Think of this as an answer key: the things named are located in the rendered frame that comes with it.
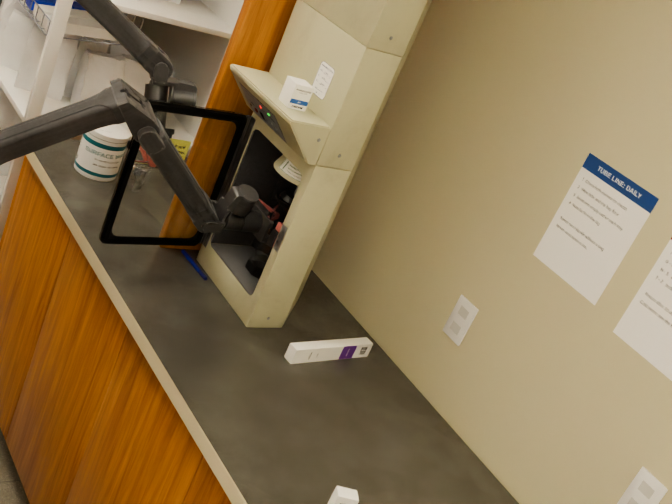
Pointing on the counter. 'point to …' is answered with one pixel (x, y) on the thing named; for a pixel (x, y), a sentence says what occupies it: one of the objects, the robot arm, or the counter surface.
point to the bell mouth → (287, 170)
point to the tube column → (377, 21)
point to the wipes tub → (101, 152)
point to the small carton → (296, 93)
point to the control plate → (262, 111)
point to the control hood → (296, 136)
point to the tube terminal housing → (357, 69)
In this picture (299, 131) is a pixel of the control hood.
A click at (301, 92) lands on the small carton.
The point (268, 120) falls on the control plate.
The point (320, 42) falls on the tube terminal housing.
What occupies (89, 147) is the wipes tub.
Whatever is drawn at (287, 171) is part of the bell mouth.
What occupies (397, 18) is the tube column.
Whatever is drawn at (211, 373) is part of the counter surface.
